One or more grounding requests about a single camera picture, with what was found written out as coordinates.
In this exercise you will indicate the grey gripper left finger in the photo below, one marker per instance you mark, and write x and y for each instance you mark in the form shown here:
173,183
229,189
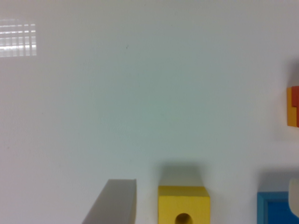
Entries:
116,204

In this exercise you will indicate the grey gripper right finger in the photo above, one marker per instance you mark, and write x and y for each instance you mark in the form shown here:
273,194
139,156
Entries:
294,196

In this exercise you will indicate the yellow wooden block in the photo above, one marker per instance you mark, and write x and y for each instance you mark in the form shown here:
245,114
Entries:
183,205

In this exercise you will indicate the blue wooden block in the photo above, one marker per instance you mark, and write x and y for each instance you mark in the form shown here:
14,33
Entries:
273,208

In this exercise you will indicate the orange wooden block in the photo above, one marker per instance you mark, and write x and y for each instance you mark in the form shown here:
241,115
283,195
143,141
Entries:
293,106

